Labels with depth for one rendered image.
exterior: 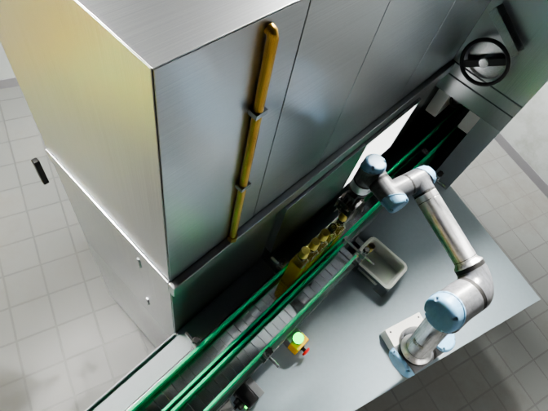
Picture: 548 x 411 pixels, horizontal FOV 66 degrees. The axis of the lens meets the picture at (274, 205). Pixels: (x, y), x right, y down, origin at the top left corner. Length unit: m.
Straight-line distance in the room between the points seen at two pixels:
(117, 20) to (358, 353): 1.61
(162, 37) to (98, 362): 2.18
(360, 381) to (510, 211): 2.37
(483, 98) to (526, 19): 0.37
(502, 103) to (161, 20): 1.77
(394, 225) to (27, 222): 2.21
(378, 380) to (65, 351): 1.66
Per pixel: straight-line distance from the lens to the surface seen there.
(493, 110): 2.22
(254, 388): 1.71
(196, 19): 0.67
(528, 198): 4.09
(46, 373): 2.66
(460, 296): 1.38
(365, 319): 1.99
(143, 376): 1.66
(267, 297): 1.76
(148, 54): 0.60
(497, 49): 2.11
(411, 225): 2.32
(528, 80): 2.12
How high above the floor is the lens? 2.51
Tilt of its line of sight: 56 degrees down
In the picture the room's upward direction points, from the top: 19 degrees clockwise
